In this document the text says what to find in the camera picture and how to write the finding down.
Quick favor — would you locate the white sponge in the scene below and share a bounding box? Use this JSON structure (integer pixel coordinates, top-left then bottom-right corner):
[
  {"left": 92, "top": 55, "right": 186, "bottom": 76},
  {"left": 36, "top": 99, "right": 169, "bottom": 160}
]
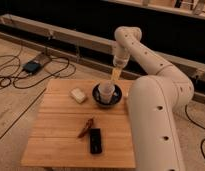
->
[{"left": 70, "top": 88, "right": 86, "bottom": 103}]

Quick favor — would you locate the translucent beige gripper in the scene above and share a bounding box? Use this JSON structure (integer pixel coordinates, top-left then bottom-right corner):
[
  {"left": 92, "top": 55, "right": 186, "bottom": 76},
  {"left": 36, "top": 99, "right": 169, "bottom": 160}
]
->
[{"left": 111, "top": 57, "right": 128, "bottom": 82}]

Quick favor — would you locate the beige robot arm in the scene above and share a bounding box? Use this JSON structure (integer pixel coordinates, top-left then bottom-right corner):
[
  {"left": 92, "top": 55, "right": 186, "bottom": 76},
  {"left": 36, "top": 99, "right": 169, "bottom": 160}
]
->
[{"left": 113, "top": 26, "right": 194, "bottom": 171}]

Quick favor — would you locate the long wooden beam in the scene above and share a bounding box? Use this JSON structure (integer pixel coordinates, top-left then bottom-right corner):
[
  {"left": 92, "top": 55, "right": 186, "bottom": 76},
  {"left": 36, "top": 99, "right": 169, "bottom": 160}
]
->
[{"left": 0, "top": 13, "right": 205, "bottom": 84}]

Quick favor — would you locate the black rectangular remote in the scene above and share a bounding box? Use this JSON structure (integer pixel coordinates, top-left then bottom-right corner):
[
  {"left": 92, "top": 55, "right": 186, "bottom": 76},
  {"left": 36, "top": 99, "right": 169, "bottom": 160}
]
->
[{"left": 89, "top": 128, "right": 102, "bottom": 154}]

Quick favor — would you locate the black cable on floor right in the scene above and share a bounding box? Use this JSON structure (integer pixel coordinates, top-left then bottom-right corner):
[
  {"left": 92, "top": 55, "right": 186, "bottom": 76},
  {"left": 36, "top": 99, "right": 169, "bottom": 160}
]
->
[{"left": 184, "top": 103, "right": 205, "bottom": 164}]

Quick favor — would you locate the dark blue bowl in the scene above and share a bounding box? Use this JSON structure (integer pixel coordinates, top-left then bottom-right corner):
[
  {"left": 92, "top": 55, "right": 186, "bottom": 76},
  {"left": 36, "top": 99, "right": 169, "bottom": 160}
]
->
[{"left": 92, "top": 85, "right": 122, "bottom": 108}]

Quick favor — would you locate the white paper cup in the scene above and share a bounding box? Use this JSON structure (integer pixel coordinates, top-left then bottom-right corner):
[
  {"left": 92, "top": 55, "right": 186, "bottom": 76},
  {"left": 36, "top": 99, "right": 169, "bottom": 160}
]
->
[{"left": 98, "top": 81, "right": 115, "bottom": 104}]

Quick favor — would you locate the blue power adapter box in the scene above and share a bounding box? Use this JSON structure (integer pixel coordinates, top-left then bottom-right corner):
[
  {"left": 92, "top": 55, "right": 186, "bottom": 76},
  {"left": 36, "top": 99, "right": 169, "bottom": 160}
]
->
[{"left": 23, "top": 61, "right": 41, "bottom": 74}]

